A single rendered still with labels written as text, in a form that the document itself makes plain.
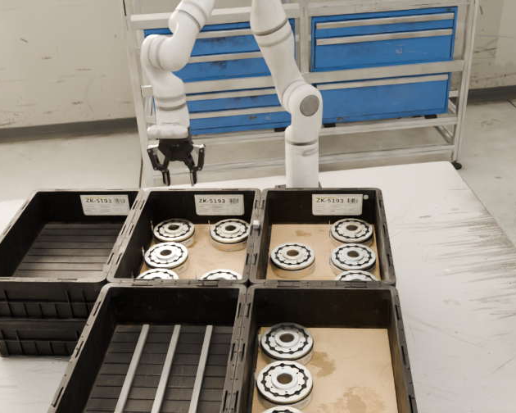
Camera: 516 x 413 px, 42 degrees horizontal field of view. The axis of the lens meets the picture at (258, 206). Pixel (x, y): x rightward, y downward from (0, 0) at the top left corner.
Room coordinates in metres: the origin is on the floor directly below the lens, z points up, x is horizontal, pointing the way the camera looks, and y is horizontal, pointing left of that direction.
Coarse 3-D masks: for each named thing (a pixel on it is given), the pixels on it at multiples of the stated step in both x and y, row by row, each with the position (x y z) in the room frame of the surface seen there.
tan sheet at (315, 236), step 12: (276, 228) 1.46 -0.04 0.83; (288, 228) 1.46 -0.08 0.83; (300, 228) 1.46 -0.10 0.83; (312, 228) 1.45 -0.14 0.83; (324, 228) 1.45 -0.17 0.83; (276, 240) 1.41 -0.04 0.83; (288, 240) 1.40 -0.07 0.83; (300, 240) 1.40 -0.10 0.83; (312, 240) 1.40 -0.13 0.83; (324, 240) 1.39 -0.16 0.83; (324, 252) 1.34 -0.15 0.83; (324, 264) 1.29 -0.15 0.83; (276, 276) 1.26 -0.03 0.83; (312, 276) 1.25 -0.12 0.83; (324, 276) 1.25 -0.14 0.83; (336, 276) 1.24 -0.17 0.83
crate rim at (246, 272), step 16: (160, 192) 1.51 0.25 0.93; (176, 192) 1.51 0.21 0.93; (192, 192) 1.51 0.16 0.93; (208, 192) 1.50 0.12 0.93; (224, 192) 1.50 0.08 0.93; (240, 192) 1.49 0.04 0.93; (256, 192) 1.48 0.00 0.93; (256, 208) 1.40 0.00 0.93; (128, 240) 1.29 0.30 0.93; (112, 272) 1.17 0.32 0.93
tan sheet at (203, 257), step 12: (204, 228) 1.48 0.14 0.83; (204, 240) 1.42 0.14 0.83; (192, 252) 1.37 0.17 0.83; (204, 252) 1.37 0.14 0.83; (216, 252) 1.37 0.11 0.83; (228, 252) 1.36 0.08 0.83; (240, 252) 1.36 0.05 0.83; (144, 264) 1.34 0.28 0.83; (192, 264) 1.32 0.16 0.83; (204, 264) 1.32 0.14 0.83; (216, 264) 1.32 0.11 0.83; (228, 264) 1.32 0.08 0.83; (240, 264) 1.31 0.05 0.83; (180, 276) 1.28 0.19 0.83; (192, 276) 1.27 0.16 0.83
